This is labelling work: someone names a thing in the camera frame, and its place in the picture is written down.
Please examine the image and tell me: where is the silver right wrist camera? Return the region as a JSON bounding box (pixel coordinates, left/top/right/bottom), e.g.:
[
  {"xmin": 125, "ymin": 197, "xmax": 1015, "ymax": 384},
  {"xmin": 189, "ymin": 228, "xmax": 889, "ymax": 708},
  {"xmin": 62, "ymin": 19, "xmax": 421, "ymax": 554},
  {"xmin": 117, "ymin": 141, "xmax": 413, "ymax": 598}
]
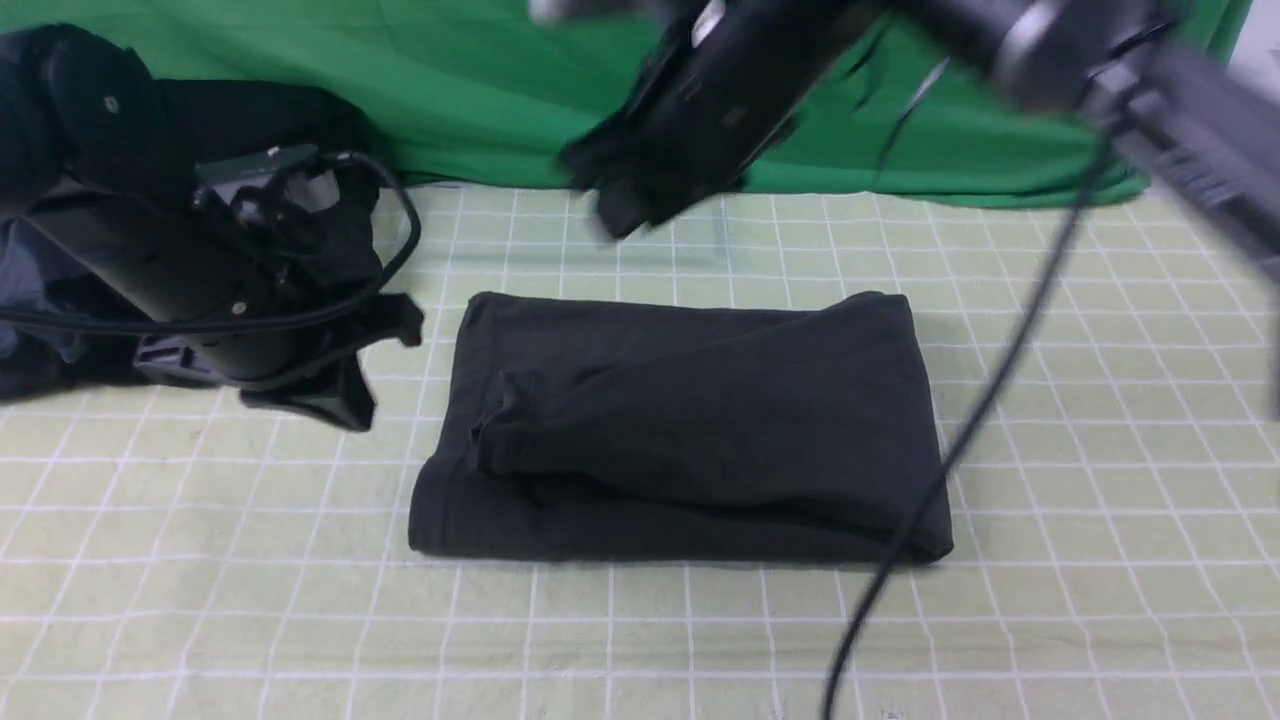
[{"xmin": 527, "ymin": 1, "xmax": 726, "ymax": 46}]

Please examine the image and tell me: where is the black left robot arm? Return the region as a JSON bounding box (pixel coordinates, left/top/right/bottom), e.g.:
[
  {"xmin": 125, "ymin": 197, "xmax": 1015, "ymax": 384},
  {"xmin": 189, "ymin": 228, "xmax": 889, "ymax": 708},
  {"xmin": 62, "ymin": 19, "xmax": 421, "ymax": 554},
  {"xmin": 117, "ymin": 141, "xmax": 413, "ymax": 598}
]
[{"xmin": 3, "ymin": 23, "xmax": 425, "ymax": 433}]

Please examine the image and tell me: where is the green backdrop cloth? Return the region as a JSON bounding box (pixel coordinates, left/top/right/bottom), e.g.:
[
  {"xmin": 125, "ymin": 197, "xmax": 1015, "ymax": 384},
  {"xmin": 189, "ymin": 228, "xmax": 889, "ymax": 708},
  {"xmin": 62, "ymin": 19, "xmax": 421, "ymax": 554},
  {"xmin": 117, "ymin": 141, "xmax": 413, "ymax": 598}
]
[{"xmin": 1, "ymin": 1, "xmax": 1096, "ymax": 208}]

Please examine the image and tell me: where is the black right camera cable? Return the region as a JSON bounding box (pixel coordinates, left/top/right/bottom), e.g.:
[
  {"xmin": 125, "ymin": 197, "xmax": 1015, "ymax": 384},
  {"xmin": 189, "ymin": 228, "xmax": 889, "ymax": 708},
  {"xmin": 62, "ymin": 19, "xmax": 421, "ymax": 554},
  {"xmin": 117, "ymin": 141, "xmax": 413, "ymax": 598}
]
[{"xmin": 820, "ymin": 129, "xmax": 1116, "ymax": 720}]

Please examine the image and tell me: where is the pile of dark clothes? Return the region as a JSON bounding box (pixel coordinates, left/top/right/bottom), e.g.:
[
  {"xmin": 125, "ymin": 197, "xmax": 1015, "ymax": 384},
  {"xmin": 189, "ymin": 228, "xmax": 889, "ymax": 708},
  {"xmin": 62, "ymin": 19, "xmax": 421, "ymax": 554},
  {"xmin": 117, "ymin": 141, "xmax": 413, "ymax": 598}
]
[{"xmin": 1, "ymin": 79, "xmax": 381, "ymax": 404}]

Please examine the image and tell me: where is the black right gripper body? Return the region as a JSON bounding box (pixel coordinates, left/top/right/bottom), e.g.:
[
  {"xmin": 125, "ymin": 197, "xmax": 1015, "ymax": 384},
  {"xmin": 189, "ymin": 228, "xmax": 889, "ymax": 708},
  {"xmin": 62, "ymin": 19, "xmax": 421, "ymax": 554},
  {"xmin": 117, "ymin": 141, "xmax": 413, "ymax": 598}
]
[{"xmin": 557, "ymin": 1, "xmax": 886, "ymax": 217}]

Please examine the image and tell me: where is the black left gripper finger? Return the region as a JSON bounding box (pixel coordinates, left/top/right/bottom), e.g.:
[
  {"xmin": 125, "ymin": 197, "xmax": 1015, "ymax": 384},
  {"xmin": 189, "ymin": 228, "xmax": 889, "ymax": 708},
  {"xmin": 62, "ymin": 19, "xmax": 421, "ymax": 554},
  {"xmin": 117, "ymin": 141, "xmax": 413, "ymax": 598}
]
[{"xmin": 239, "ymin": 355, "xmax": 378, "ymax": 433}]

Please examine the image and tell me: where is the gray long-sleeve top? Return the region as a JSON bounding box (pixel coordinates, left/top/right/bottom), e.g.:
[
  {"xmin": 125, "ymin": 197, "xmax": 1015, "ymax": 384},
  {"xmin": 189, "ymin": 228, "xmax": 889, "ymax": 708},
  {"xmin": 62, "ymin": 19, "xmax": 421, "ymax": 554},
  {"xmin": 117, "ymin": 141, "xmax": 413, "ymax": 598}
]
[{"xmin": 407, "ymin": 291, "xmax": 942, "ymax": 565}]

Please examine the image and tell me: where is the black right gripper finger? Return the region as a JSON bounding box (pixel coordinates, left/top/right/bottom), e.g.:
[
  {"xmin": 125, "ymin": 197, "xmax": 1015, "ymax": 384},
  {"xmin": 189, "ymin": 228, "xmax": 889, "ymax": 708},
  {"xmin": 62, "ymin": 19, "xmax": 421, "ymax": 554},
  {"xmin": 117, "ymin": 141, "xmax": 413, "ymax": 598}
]
[{"xmin": 594, "ymin": 179, "xmax": 666, "ymax": 241}]

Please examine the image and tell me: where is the black left camera cable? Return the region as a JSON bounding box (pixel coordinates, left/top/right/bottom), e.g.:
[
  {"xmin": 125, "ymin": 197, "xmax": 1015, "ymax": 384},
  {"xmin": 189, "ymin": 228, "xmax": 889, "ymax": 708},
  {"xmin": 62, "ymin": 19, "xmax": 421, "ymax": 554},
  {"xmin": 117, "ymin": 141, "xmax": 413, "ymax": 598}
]
[{"xmin": 0, "ymin": 150, "xmax": 422, "ymax": 336}]

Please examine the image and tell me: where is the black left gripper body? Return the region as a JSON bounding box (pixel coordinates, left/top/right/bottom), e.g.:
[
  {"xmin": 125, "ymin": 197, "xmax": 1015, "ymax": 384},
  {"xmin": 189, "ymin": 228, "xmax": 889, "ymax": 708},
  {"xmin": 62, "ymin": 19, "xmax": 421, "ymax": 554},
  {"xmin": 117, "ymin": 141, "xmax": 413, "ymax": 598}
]
[{"xmin": 134, "ymin": 295, "xmax": 425, "ymax": 411}]

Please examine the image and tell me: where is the black camera cable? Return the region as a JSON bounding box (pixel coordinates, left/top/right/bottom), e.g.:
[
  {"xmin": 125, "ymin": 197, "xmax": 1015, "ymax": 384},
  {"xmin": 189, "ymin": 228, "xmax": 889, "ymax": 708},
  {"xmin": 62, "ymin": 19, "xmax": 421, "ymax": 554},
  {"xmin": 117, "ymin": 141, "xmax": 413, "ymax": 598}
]
[
  {"xmin": 0, "ymin": 150, "xmax": 422, "ymax": 336},
  {"xmin": 820, "ymin": 129, "xmax": 1116, "ymax": 720}
]

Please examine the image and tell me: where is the light green grid tablecloth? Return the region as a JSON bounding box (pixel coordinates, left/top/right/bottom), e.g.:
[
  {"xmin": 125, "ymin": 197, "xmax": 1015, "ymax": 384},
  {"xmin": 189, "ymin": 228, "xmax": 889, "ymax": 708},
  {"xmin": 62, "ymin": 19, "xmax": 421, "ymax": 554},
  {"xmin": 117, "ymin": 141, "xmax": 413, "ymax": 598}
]
[{"xmin": 1, "ymin": 186, "xmax": 1279, "ymax": 719}]

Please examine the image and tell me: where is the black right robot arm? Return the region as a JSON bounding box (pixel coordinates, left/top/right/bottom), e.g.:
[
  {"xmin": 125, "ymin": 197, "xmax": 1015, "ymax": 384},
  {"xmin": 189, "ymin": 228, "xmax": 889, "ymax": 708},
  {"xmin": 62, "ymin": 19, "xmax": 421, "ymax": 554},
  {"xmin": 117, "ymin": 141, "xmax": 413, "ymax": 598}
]
[{"xmin": 527, "ymin": 1, "xmax": 1279, "ymax": 279}]

